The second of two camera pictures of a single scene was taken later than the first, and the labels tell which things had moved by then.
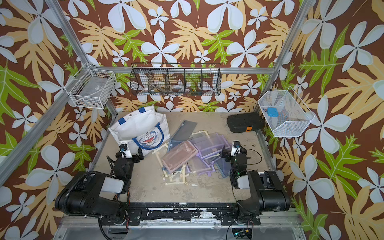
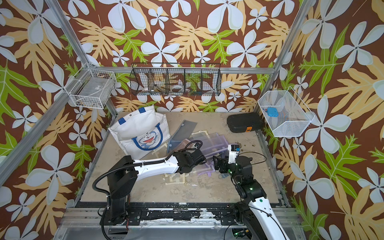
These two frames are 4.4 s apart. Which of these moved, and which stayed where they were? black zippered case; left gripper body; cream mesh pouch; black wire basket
Moved: left gripper body
Stayed: black zippered case; cream mesh pouch; black wire basket
